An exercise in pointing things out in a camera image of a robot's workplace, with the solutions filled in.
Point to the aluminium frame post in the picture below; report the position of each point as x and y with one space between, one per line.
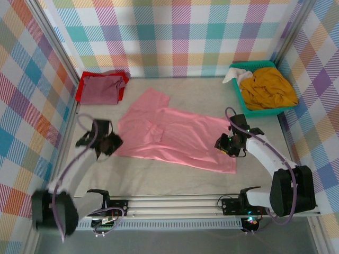
294 29
53 42

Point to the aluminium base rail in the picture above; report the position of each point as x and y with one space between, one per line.
172 206

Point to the white t-shirt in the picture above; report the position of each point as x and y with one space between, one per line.
233 73

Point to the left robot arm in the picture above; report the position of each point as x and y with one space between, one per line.
76 172

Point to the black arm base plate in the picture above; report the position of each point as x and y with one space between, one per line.
120 206
230 206

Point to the mauve t-shirt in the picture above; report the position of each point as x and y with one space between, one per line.
99 90

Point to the pink t-shirt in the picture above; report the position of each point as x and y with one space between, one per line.
180 137

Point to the teal plastic basket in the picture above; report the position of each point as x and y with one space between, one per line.
236 87

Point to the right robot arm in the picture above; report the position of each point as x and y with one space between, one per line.
265 153

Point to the red tray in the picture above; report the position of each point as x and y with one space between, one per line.
79 91

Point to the mustard yellow t-shirt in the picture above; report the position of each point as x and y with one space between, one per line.
267 90

